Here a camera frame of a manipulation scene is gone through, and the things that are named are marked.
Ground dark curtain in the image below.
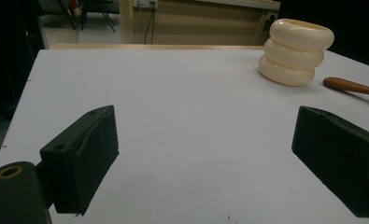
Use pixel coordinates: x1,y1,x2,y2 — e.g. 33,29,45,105
277,0,369,70
0,0,47,119

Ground black cable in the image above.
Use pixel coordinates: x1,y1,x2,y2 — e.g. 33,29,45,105
143,2,157,45

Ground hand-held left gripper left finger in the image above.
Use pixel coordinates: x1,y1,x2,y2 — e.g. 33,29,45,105
35,105,120,217

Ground black stand legs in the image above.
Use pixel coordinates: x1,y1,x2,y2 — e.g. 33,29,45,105
55,0,117,34

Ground wooden spoon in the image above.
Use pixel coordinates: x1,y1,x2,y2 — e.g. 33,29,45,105
322,77,369,98

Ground cream ringed utensil holder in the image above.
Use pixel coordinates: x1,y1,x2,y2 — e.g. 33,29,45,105
257,18,335,88

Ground white wall power outlet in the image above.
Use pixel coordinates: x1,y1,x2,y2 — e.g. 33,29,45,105
133,0,159,9

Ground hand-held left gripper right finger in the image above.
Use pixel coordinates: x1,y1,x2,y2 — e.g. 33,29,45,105
291,105,369,218

